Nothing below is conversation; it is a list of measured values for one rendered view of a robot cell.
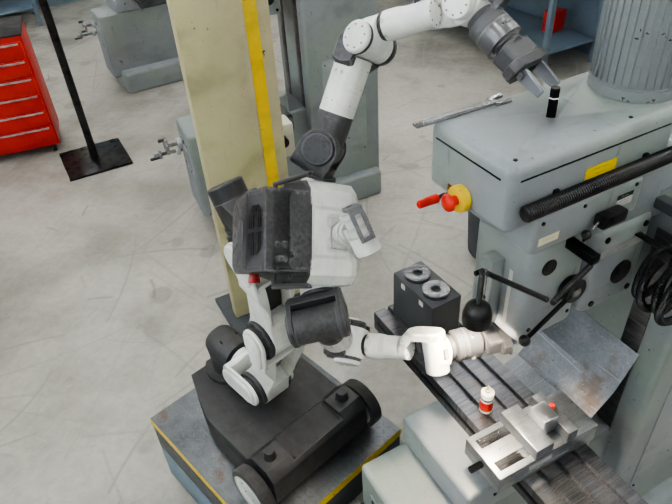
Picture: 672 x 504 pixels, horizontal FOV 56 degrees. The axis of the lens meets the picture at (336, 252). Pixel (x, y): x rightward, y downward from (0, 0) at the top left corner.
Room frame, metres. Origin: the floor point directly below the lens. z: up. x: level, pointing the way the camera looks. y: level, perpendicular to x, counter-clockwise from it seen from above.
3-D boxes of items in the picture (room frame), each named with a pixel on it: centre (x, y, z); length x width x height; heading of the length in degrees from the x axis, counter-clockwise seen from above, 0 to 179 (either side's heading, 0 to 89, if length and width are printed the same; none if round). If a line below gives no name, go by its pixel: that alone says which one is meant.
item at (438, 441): (1.21, -0.48, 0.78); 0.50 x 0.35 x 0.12; 117
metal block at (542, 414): (1.06, -0.55, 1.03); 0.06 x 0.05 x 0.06; 25
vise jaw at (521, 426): (1.04, -0.50, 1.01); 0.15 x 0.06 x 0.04; 25
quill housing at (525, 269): (1.21, -0.48, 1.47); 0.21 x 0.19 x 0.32; 27
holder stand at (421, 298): (1.58, -0.30, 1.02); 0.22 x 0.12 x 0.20; 28
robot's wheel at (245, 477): (1.22, 0.34, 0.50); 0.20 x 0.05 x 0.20; 41
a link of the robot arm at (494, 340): (1.19, -0.39, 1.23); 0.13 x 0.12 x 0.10; 13
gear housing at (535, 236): (1.22, -0.51, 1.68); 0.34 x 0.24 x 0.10; 117
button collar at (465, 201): (1.10, -0.27, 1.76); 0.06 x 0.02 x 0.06; 27
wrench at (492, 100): (1.24, -0.29, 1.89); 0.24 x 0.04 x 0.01; 115
